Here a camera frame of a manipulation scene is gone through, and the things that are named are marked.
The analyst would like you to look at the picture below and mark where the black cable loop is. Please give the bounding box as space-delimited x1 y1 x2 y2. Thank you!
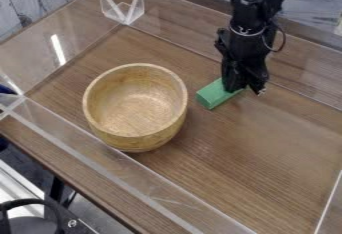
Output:
0 197 63 234

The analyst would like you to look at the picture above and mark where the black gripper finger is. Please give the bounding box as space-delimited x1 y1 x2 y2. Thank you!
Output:
222 57 247 93
247 66 270 95

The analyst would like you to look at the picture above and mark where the clear acrylic tray wall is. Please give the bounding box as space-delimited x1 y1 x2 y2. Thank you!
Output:
0 93 257 234

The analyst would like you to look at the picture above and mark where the green rectangular block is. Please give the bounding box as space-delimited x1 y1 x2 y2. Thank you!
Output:
195 79 242 110

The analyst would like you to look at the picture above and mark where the black table leg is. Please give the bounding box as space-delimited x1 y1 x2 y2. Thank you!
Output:
50 177 66 203

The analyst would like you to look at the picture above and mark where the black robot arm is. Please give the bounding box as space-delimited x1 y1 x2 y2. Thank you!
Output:
215 0 286 95

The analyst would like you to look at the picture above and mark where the brown wooden bowl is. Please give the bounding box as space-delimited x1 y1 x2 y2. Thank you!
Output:
82 63 189 153

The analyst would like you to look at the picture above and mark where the clear acrylic corner bracket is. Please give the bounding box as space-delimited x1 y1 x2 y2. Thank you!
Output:
99 0 144 26

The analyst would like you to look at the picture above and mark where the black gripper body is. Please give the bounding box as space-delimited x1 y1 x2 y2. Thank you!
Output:
215 27 277 75

